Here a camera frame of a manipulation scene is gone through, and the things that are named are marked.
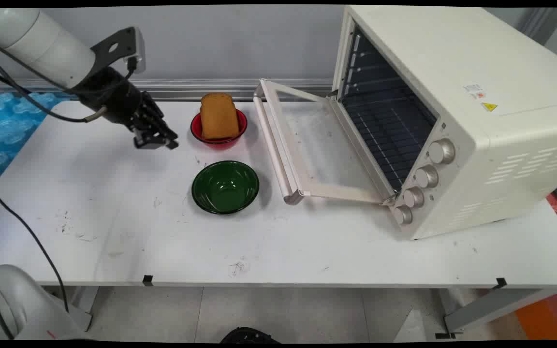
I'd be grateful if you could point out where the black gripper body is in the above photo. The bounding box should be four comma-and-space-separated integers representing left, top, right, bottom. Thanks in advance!
72, 66, 164, 133

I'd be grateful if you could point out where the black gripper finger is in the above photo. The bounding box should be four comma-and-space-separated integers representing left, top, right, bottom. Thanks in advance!
139, 115, 179, 149
131, 127, 169, 149

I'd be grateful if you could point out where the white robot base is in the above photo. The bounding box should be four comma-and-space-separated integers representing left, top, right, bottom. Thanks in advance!
0, 264, 93, 341

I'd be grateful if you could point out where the brown bread slice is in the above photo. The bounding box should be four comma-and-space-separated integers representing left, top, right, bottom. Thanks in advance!
200, 92, 240, 140

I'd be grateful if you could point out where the red bowl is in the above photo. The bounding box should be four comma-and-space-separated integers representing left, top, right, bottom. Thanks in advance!
191, 109, 248, 148

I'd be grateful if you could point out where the green bowl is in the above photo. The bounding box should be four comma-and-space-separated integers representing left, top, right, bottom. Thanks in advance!
191, 160, 260, 215

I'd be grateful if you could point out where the blue bubble wrap sheet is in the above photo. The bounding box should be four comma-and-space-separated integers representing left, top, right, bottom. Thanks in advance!
0, 92, 72, 183

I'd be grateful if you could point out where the glass oven door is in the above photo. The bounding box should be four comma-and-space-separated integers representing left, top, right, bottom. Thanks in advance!
253, 79, 396, 205

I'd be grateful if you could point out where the black round object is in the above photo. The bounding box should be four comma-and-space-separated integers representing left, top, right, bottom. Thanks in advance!
220, 327, 279, 344

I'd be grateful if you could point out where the cream toaster oven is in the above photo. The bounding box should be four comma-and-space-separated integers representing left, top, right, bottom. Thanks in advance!
332, 5, 557, 241

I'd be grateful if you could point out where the metal table leg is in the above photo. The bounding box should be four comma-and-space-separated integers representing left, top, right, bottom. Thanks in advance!
435, 288, 557, 339

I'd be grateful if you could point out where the orange box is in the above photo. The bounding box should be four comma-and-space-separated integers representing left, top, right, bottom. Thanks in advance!
514, 289, 557, 341

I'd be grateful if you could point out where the aluminium wall rail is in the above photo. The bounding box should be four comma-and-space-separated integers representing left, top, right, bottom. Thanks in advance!
0, 78, 333, 101

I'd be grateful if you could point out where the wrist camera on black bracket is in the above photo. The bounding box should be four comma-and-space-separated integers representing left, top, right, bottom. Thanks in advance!
90, 27, 147, 74

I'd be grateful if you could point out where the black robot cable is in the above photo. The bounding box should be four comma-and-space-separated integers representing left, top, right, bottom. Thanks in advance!
0, 40, 139, 123

